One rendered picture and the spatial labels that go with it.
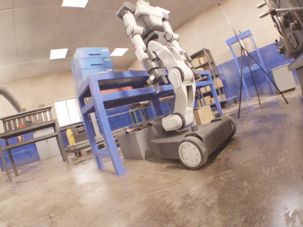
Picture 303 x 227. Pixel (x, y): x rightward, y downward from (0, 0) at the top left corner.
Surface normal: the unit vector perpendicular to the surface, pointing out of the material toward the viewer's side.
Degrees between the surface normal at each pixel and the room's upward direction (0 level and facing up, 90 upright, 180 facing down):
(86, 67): 90
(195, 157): 90
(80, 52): 90
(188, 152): 90
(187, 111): 120
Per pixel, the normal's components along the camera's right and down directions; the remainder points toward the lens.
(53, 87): 0.62, -0.21
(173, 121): -0.75, 0.22
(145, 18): -0.07, 0.15
